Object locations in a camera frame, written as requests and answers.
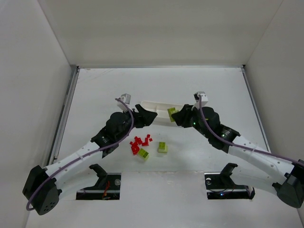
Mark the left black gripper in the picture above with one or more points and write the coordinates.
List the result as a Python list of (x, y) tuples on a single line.
[(138, 116)]

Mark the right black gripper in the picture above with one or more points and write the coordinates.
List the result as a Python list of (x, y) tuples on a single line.
[(186, 116)]

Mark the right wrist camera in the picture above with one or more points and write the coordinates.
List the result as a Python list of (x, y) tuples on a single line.
[(201, 98)]

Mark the lime green 2x2 lego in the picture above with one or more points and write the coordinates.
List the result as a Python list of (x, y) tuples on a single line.
[(172, 111)]

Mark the pale green lego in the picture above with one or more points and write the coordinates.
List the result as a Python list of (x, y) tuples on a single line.
[(163, 148)]

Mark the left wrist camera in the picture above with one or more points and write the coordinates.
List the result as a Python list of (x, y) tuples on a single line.
[(126, 98)]

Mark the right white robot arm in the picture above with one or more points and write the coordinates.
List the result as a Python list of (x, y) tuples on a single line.
[(280, 176)]

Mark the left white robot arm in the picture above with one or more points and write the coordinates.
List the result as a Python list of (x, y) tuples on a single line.
[(44, 187)]

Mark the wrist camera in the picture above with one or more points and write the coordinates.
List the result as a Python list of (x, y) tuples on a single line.
[(126, 98), (201, 98)]

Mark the lime green long lego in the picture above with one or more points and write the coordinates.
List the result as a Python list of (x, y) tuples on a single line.
[(143, 154)]

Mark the white three-compartment tray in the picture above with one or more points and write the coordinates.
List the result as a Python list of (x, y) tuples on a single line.
[(161, 109)]

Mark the red lego pile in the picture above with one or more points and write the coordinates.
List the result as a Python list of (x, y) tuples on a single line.
[(139, 142)]

